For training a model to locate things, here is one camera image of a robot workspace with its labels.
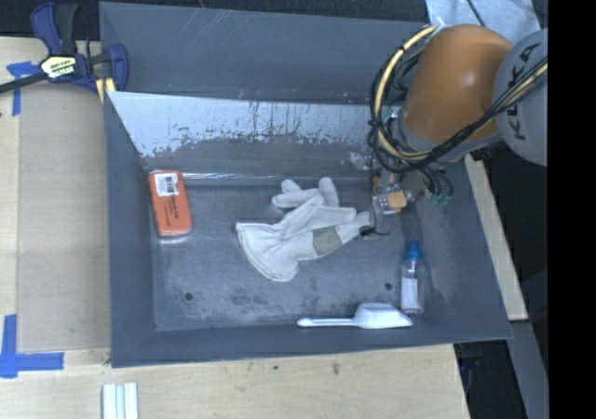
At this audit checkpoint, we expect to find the orange flat block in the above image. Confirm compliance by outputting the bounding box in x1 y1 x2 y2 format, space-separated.
147 169 194 238

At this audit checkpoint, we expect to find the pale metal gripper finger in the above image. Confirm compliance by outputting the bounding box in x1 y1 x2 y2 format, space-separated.
371 196 397 237

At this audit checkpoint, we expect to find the white plastic scoop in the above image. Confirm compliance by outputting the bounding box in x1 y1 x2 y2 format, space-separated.
296 302 414 331

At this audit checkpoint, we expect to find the white work glove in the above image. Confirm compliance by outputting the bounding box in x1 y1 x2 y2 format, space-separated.
235 176 375 283

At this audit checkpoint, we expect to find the pale wood flat board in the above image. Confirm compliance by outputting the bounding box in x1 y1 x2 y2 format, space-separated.
17 81 113 354

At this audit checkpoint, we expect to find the grey metal bin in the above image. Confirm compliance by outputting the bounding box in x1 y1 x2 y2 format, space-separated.
97 1 516 370

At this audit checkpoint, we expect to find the clear bottle with blue cap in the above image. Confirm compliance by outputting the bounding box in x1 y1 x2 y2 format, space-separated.
400 240 427 316

